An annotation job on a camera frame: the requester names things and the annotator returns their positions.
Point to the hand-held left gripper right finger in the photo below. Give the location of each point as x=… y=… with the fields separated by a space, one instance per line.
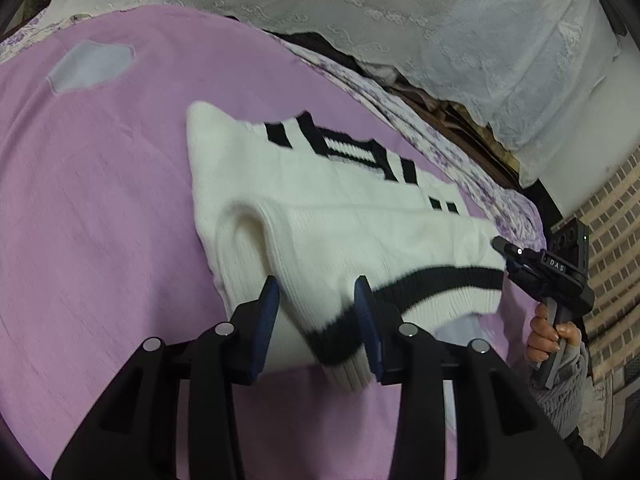
x=370 y=325

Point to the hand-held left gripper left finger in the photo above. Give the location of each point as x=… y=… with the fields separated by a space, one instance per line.
x=262 y=330

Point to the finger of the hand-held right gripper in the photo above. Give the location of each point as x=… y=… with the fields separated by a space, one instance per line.
x=515 y=255

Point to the white black-trimmed knit sweater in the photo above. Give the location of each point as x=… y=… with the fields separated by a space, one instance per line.
x=325 y=195

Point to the person's right forearm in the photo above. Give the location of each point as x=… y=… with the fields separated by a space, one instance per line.
x=565 y=400

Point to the person's right hand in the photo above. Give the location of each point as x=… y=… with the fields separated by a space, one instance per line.
x=545 y=340

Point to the checkered beige grey curtain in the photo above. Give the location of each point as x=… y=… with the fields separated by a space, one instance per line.
x=615 y=240

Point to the purple floral bed sheet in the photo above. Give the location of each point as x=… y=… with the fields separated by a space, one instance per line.
x=450 y=170

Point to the brown woven mat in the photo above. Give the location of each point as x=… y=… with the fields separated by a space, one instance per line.
x=475 y=140

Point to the white lace cover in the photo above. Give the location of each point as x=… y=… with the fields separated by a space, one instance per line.
x=350 y=0

